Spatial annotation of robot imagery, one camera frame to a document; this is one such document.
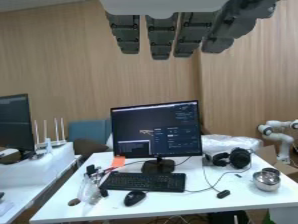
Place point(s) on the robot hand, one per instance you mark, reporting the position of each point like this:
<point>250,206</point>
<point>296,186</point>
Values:
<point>161,30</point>

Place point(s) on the black computer monitor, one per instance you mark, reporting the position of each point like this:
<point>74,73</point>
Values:
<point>14,121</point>
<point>154,128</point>

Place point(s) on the blue chair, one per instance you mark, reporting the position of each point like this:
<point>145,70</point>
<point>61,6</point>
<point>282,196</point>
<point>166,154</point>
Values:
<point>87,131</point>

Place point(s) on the white plastic bag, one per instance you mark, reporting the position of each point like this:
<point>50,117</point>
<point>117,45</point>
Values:
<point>221,141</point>

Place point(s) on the orange sticky note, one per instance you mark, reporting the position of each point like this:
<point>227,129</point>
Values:
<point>118,162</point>

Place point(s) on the white router with antennas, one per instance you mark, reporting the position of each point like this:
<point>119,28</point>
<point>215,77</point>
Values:
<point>54,144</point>

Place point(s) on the black headphones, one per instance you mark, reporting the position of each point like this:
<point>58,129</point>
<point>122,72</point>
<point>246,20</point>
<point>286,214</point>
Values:
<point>239,157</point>

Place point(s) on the small white jointed device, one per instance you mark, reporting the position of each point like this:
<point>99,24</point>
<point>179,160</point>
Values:
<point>283,140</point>

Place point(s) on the cardboard box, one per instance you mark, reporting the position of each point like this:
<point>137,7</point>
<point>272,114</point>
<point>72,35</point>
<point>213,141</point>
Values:
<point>267,155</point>

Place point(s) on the black keyboard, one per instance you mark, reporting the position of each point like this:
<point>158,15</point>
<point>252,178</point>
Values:
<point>143,181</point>

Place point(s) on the black computer mouse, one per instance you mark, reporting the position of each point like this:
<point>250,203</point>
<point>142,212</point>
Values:
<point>134,198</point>

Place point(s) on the metal bowl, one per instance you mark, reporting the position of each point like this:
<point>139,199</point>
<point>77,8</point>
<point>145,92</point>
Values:
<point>266,181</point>

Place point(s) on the clear plastic bag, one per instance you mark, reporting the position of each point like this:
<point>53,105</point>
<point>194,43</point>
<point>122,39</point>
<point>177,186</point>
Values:
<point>87,193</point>

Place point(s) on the white desk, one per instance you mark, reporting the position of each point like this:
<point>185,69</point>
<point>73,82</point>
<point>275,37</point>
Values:
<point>17,197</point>
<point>186,203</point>

